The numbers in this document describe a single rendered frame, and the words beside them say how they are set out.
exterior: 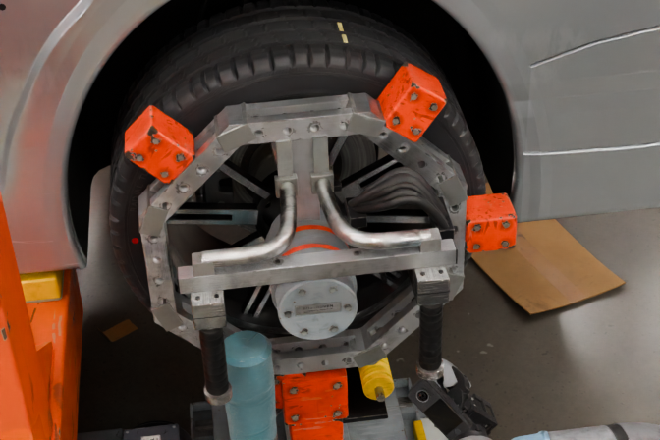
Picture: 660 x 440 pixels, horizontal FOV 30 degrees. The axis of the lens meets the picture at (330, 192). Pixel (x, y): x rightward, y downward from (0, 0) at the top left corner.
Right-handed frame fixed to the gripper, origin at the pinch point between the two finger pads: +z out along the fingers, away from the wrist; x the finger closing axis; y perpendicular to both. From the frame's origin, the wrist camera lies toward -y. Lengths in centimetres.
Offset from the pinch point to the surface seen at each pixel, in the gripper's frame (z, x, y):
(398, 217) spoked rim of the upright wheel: 17.4, 11.4, -16.4
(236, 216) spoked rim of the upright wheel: 17.3, -5.6, -39.6
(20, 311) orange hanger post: -19, -18, -72
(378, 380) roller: 8.0, -13.7, 0.4
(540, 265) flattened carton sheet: 99, -10, 79
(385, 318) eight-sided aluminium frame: 11.3, -3.8, -6.5
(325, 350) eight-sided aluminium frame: 8.3, -14.1, -12.5
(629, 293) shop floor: 85, 3, 94
